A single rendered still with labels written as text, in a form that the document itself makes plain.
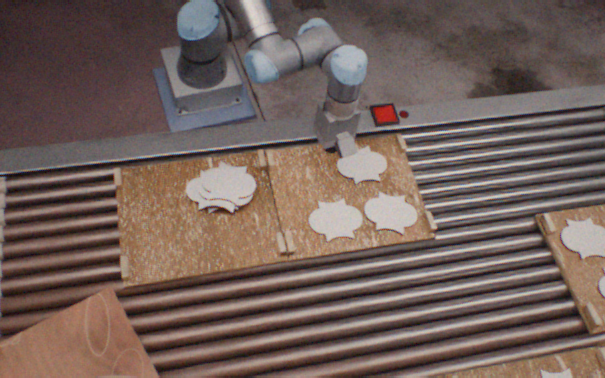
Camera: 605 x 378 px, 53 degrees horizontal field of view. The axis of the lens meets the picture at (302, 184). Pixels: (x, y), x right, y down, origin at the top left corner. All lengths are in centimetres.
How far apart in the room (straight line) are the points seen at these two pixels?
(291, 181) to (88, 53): 191
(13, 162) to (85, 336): 62
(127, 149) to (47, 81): 154
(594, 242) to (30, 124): 244
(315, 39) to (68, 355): 85
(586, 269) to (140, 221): 119
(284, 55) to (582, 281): 99
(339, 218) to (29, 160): 87
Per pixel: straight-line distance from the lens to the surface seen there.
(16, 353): 143
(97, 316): 142
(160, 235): 160
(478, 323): 162
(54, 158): 181
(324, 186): 168
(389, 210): 166
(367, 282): 158
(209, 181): 161
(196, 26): 170
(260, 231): 159
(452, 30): 368
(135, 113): 306
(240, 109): 191
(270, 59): 130
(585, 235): 184
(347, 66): 127
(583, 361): 168
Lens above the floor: 233
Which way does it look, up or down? 57 degrees down
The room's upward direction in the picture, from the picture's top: 10 degrees clockwise
